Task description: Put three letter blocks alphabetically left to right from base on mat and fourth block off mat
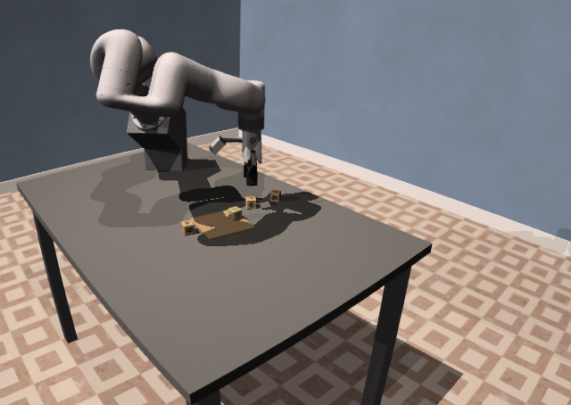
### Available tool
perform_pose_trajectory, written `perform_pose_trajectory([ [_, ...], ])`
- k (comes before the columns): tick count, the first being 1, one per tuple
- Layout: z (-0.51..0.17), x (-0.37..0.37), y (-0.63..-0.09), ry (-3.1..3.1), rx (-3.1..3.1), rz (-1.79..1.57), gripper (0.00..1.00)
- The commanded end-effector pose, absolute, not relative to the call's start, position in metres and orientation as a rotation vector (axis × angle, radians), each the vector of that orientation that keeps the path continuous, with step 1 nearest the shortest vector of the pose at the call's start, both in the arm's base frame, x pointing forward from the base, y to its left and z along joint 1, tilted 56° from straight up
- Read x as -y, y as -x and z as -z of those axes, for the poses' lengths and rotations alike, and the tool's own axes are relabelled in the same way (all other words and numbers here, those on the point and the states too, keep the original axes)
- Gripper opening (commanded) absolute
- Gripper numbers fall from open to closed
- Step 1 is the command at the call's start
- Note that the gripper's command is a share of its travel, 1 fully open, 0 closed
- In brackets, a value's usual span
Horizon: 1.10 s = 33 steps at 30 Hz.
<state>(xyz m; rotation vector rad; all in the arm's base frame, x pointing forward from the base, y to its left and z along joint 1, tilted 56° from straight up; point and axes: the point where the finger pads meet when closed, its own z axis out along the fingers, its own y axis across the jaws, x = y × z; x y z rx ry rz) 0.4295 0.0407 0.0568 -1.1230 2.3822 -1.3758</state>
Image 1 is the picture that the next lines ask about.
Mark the tan flat mat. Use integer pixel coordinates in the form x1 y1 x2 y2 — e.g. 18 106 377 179
190 210 255 240

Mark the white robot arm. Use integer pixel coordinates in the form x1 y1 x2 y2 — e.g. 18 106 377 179
90 29 266 130

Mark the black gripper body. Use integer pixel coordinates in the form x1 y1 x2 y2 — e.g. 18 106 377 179
238 127 264 164

